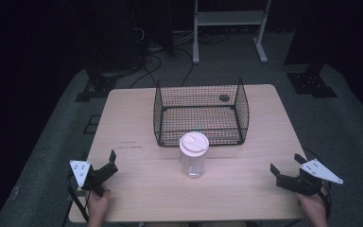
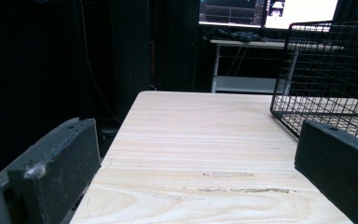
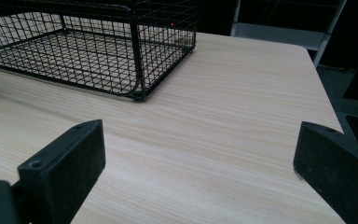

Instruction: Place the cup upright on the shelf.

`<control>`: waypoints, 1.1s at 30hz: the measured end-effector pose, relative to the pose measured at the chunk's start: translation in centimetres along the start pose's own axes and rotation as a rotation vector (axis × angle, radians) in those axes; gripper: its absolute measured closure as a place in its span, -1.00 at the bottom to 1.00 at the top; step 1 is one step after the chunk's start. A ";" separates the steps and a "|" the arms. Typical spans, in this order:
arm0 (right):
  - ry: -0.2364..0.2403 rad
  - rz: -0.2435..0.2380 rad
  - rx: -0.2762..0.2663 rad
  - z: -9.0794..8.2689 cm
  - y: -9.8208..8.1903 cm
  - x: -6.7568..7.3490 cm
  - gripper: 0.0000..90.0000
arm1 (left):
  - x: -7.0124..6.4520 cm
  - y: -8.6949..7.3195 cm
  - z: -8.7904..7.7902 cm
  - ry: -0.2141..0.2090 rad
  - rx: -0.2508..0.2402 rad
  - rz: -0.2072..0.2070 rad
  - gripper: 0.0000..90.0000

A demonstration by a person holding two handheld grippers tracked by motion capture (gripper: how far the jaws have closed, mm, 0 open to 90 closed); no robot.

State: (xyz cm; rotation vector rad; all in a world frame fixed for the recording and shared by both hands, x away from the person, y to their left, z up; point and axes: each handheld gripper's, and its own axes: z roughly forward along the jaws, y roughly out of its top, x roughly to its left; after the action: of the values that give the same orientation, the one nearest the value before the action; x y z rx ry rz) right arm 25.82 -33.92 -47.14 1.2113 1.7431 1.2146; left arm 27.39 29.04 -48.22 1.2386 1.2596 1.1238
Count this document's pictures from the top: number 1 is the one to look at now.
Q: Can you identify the black wire basket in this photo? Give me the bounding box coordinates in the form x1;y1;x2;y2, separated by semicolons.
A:
152;76;251;148

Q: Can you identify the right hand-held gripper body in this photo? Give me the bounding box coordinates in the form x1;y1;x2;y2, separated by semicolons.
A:
275;158;345;197

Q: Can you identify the person's right hand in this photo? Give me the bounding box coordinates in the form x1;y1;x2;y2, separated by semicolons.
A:
297;185;329;227

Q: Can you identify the white metal stand frame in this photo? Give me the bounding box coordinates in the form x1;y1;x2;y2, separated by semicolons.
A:
192;0;272;65

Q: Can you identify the black floor stand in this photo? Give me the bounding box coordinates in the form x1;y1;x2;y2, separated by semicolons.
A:
284;0;338;99
74;46;141;103

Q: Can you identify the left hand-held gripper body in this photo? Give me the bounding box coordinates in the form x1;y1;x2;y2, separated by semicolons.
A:
69;159;109;198

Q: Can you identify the clear jar with white lid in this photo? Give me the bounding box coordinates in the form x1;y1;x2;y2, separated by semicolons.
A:
178;131;210;180

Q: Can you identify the black floor cable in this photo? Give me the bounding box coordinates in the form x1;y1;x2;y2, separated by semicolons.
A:
174;46;196;87
128;52;164;90

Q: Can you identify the person's left hand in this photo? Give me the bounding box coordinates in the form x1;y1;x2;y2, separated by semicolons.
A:
86;184;112;227

